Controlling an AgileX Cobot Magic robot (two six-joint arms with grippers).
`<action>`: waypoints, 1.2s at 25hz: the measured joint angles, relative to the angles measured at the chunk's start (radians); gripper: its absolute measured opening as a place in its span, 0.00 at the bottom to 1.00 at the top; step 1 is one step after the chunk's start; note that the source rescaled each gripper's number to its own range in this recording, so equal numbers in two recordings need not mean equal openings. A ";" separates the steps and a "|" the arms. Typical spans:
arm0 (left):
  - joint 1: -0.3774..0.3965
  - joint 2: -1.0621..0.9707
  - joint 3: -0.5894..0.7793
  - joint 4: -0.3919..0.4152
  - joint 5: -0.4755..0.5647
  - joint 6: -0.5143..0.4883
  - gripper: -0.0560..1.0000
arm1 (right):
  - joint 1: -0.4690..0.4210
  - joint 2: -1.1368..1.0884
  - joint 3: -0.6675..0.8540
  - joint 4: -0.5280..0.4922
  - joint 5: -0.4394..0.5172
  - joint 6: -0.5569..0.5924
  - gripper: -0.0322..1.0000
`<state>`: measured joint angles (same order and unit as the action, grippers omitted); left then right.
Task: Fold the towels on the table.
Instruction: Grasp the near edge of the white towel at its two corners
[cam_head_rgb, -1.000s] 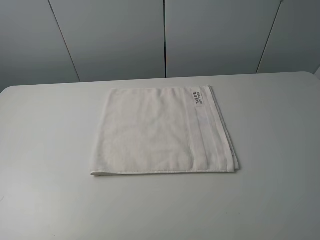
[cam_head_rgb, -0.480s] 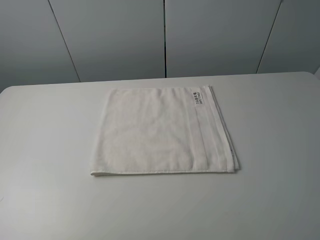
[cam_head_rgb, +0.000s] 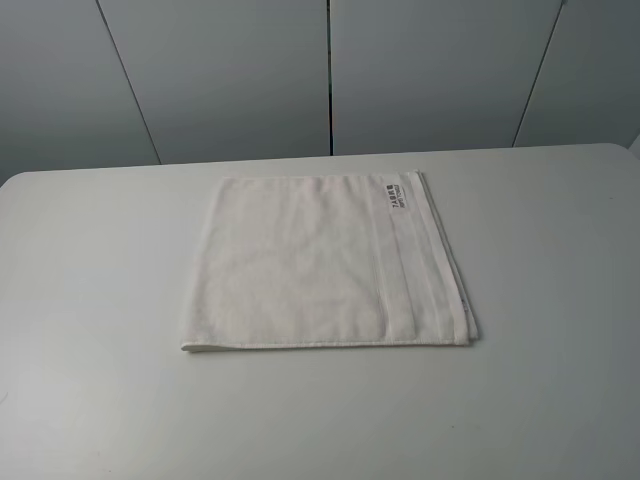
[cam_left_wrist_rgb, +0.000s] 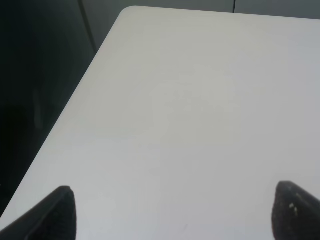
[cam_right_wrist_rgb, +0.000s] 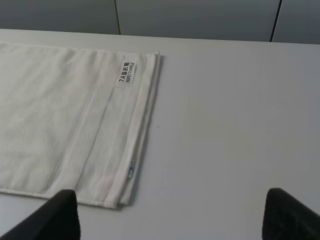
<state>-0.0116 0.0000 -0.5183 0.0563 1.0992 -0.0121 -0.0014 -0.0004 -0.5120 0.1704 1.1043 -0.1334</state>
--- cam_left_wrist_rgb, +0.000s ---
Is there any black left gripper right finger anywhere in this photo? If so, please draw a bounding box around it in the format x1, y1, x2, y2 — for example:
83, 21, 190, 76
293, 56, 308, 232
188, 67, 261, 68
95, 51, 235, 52
271, 181, 320, 240

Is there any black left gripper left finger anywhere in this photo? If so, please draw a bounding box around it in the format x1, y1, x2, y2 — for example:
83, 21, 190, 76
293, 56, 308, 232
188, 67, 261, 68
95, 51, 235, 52
0, 186, 77, 240

